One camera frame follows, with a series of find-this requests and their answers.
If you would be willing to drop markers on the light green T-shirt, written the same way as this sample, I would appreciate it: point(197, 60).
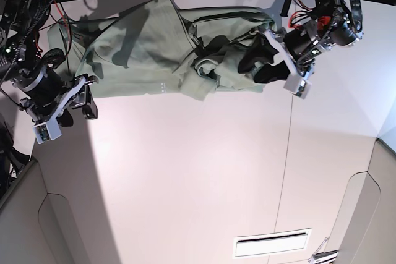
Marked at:
point(156, 47)

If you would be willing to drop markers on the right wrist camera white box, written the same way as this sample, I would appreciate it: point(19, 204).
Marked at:
point(47, 131)

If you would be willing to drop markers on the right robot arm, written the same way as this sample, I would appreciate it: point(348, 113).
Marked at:
point(33, 72)

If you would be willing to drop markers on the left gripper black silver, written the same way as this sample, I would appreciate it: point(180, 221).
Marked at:
point(285, 53)

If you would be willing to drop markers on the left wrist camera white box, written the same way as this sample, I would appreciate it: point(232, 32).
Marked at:
point(297, 85)

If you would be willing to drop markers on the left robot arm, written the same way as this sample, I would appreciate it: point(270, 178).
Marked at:
point(345, 14)

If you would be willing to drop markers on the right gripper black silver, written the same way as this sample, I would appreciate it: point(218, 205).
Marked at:
point(46, 91)

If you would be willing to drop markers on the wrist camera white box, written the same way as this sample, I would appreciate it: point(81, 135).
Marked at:
point(297, 85)
point(47, 131)

